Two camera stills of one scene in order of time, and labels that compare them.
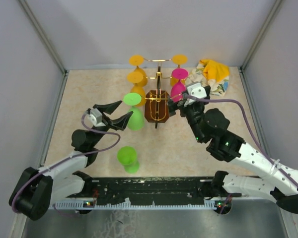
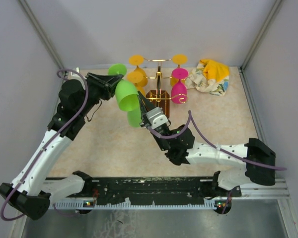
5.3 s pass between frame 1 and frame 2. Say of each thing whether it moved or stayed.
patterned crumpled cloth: stayed
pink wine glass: stayed
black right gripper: moved
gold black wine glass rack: stayed
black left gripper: moved
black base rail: stayed
